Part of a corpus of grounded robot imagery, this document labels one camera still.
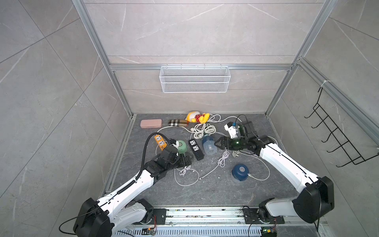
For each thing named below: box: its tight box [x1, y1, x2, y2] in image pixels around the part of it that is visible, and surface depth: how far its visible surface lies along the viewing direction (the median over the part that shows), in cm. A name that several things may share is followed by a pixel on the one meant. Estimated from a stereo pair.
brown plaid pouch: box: [168, 118, 189, 127], surface depth 113 cm
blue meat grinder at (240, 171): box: [231, 163, 250, 182], surface depth 81 cm
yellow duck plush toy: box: [185, 111, 211, 124], surface depth 108 cm
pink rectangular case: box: [140, 118, 162, 129], surface depth 113 cm
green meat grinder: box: [177, 140, 188, 155], surface depth 90 cm
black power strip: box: [188, 138, 205, 161], surface depth 97 cm
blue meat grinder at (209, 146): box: [202, 134, 218, 156], surface depth 95 cm
